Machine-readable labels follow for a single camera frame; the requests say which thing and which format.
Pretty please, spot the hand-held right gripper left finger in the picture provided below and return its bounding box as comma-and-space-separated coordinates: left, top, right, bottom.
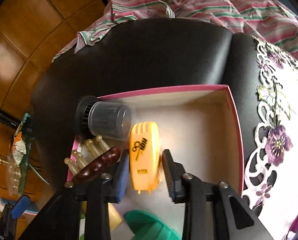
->
19, 149, 131, 240

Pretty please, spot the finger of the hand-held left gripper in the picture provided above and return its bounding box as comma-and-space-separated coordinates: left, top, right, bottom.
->
11, 195, 30, 218

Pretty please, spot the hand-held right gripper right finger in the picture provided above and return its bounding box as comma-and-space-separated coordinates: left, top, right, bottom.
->
162, 149, 275, 240

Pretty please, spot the yellow plastic case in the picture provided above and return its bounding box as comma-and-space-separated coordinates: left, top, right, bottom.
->
128, 121, 162, 194

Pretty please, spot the mustard knitted pouch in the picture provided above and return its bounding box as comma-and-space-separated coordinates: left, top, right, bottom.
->
108, 202, 123, 233

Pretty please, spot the pink cardboard box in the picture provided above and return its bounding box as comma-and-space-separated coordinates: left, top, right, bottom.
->
24, 84, 245, 240

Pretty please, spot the green plastic case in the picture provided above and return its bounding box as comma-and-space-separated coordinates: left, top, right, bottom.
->
124, 209, 182, 240

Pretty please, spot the clear jar with black lid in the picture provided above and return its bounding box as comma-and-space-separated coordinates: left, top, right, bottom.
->
73, 95, 136, 140

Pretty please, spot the clear plastic packaging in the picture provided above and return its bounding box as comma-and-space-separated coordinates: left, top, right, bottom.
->
0, 152, 24, 197

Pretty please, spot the floral snack packet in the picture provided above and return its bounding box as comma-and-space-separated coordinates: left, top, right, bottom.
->
11, 132, 29, 160

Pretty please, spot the white embroidered floral tablecloth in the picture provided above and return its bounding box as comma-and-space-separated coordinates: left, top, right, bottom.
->
240, 36, 298, 240

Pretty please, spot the pink green striped blanket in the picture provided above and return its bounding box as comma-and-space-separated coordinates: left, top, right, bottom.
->
51, 0, 298, 63

